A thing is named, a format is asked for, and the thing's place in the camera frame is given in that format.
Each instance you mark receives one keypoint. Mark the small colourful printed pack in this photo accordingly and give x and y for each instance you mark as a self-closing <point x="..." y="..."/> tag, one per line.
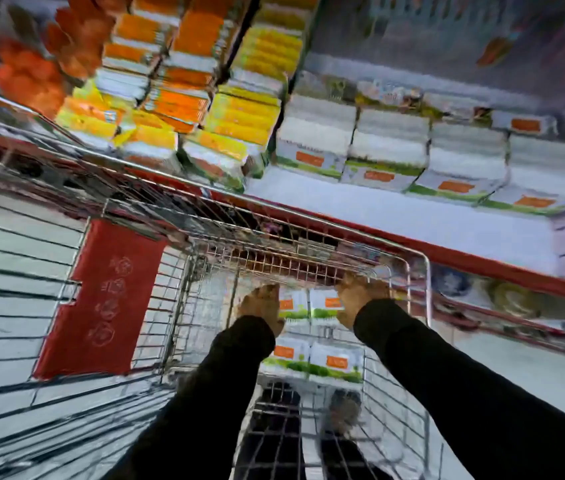
<point x="390" y="93"/>

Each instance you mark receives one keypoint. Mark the pile of orange bags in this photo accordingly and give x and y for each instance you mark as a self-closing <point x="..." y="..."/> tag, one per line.
<point x="52" y="59"/>

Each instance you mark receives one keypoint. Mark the small pack with orange label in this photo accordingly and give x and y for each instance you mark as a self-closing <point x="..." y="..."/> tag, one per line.
<point x="525" y="124"/>

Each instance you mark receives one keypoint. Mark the person's right fingers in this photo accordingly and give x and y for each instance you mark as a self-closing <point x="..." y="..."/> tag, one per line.
<point x="357" y="283"/>

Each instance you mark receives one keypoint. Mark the person's left forearm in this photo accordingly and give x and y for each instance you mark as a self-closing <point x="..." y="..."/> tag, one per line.
<point x="212" y="394"/>

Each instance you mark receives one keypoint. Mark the white packet with orange label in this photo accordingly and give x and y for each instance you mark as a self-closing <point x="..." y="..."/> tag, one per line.
<point x="293" y="305"/>
<point x="326" y="303"/>
<point x="336" y="363"/>
<point x="287" y="355"/>

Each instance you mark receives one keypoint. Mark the stacks of orange yellow packs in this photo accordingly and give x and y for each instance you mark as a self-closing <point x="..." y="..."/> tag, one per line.
<point x="212" y="94"/>

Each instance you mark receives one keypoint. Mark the small pale printed pack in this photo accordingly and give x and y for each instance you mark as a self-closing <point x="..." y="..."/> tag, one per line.
<point x="455" y="107"/>

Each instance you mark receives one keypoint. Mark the red cart seat flap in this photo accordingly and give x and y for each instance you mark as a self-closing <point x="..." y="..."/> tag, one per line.
<point x="102" y="299"/>

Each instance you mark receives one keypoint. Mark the white red-edged store shelf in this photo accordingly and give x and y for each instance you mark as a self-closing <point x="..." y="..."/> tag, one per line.
<point x="537" y="339"/>
<point x="412" y="219"/>

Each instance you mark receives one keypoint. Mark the person's brown shoe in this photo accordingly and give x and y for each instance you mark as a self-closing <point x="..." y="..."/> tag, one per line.
<point x="343" y="412"/>

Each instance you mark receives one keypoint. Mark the person's right forearm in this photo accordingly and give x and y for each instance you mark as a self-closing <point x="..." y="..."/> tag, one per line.
<point x="462" y="394"/>

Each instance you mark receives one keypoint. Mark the green and yellow round item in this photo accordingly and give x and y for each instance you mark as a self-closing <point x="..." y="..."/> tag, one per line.
<point x="512" y="297"/>

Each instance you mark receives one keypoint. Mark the stacks of white tissue packs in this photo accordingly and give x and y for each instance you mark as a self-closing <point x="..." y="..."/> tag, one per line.
<point x="437" y="149"/>

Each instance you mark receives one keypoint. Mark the orange hanging packet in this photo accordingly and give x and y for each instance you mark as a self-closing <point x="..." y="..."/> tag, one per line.
<point x="493" y="50"/>

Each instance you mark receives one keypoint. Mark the person's right hand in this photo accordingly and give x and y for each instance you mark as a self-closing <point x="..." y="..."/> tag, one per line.
<point x="358" y="297"/>

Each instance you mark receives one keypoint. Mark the person's left fingers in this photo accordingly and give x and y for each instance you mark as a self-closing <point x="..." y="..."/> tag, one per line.
<point x="261" y="292"/>

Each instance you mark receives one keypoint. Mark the small grey green pack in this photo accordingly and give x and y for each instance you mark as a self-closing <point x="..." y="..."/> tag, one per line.
<point x="325" y="87"/>

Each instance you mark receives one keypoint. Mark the person's left hand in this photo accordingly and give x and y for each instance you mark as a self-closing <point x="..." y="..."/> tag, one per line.
<point x="262" y="308"/>

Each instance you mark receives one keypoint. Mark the blue and white round item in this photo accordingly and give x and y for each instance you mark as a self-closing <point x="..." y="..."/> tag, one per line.
<point x="451" y="282"/>

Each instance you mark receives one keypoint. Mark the person's black trouser legs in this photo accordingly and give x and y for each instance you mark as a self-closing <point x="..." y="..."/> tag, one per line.
<point x="282" y="444"/>

